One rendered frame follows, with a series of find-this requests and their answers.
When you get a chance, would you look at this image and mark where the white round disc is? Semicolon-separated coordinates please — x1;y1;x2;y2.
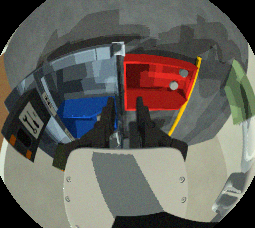
169;81;178;90

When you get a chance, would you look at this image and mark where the grey open bin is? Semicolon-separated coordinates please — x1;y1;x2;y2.
109;128;120;148

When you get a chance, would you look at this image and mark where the red bin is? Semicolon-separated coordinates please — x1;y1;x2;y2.
124;54;198;110

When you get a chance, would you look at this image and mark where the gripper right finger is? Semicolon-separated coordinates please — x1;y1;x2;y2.
136;96;188;162

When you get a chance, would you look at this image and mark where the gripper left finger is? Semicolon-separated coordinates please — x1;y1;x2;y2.
64;97;116;161

